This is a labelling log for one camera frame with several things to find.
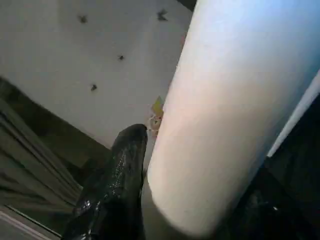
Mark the colourful cartoon wall sticker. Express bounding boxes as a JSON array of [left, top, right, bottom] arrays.
[[147, 95, 165, 137]]

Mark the white plastic table leg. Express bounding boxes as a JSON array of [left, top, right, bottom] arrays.
[[146, 0, 320, 238]]

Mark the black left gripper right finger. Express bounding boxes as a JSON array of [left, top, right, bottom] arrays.
[[224, 163, 320, 240]]

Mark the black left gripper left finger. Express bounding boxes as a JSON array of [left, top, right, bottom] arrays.
[[60, 123, 148, 240]]

